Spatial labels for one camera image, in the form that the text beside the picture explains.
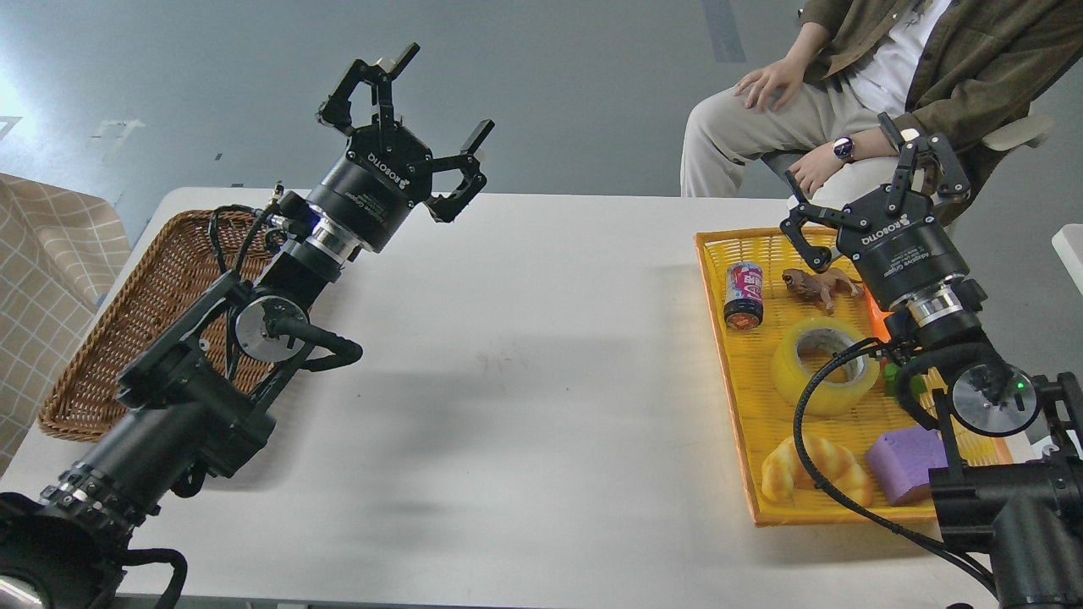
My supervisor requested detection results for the yellow tape roll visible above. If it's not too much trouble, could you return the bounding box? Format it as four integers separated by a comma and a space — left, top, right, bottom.
770, 318, 882, 417

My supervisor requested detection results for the soda can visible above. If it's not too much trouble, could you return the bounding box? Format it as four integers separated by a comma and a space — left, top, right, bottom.
723, 261, 764, 331

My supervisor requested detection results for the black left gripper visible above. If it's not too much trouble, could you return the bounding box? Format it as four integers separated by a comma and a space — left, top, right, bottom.
306, 43, 496, 254

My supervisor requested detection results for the purple sponge block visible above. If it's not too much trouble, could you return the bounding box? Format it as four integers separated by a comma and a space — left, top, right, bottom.
864, 425, 948, 508

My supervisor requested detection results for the brown toy animal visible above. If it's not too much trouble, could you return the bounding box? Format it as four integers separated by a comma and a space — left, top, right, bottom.
782, 267, 864, 316

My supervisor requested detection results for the seated person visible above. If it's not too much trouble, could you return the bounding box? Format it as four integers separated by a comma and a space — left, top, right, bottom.
679, 1, 1082, 209

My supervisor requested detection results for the yellow plastic basket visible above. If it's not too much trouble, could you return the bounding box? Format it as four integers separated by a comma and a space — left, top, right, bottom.
694, 228, 1014, 527

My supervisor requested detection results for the toy carrot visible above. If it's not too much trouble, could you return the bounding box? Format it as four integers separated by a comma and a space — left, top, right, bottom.
866, 298, 899, 398

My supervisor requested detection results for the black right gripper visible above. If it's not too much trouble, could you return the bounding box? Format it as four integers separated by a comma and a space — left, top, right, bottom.
779, 112, 973, 313

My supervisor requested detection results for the toy croissant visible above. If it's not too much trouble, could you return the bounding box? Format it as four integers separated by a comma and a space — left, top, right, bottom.
760, 435, 874, 508

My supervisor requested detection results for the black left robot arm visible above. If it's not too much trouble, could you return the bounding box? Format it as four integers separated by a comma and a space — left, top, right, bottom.
3, 43, 494, 608

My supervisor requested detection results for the brown wicker basket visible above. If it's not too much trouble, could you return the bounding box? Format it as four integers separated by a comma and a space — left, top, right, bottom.
38, 211, 256, 441

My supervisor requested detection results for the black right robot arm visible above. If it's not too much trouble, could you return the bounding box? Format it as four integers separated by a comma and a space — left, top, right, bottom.
780, 114, 1082, 608

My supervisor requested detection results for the beige checkered cloth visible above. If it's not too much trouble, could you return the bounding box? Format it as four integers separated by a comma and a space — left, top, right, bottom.
1, 174, 131, 468

